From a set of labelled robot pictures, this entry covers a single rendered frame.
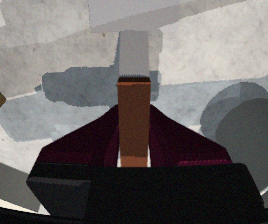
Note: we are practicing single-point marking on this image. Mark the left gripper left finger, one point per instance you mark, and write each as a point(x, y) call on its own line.
point(88, 143)

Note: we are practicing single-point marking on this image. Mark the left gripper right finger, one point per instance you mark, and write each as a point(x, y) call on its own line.
point(181, 146)

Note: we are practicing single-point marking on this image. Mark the grey turner with brown handle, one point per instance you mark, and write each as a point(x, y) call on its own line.
point(134, 19)

